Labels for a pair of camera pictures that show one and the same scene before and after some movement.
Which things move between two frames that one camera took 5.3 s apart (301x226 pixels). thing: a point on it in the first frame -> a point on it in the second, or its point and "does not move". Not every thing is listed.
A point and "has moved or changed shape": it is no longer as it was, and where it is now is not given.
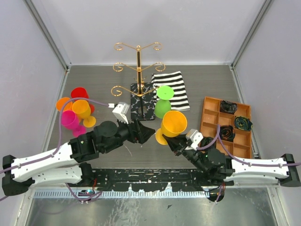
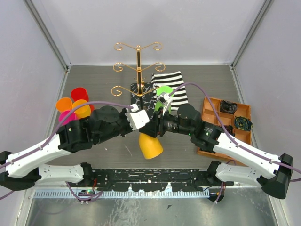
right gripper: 179,143 -> 156,126
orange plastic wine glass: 60,102 does not move
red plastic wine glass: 81,92 does not move
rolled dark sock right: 243,123 does not move
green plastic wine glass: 163,105 has moved or changed shape
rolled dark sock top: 228,107 does not move
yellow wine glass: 173,123 has moved or changed shape
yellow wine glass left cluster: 82,108 does not move
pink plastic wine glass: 69,119 does not move
